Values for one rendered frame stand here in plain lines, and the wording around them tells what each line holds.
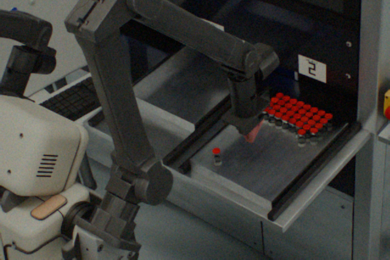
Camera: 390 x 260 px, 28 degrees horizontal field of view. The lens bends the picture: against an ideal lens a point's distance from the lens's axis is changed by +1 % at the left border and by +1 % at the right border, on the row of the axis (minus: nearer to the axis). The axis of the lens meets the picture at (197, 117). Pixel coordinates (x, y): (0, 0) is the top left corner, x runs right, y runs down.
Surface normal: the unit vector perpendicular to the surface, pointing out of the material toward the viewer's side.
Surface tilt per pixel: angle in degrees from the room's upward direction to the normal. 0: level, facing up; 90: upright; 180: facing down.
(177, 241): 0
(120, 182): 37
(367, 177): 90
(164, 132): 0
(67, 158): 90
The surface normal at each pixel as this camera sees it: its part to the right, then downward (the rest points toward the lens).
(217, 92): -0.11, -0.75
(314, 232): -0.64, 0.55
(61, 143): 0.78, 0.34
